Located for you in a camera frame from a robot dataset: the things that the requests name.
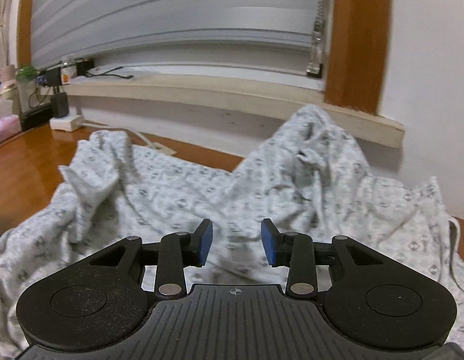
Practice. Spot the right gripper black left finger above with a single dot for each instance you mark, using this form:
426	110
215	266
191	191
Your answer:
170	256

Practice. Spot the pink cloth item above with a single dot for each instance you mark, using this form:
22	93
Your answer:
9	127

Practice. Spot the white power strip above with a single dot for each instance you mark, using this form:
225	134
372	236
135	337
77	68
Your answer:
70	123

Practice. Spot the black box on sill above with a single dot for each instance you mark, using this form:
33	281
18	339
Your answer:
53	77

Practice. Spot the white patterned pajama garment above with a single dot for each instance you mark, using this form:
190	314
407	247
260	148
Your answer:
309	177

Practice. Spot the black power adapter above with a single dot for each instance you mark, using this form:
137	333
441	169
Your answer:
59	105

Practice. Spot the brown wooden window frame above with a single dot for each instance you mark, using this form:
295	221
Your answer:
354	55

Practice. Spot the beige window sill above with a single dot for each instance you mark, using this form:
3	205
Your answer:
251	97

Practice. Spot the blind pull cord weight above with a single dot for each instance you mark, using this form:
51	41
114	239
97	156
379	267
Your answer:
315	64

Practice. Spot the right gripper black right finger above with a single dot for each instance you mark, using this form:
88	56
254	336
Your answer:
301	255

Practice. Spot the green lidded bottle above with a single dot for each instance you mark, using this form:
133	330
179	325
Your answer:
27	88

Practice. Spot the grey window roller blind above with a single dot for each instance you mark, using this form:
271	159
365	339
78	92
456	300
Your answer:
263	35

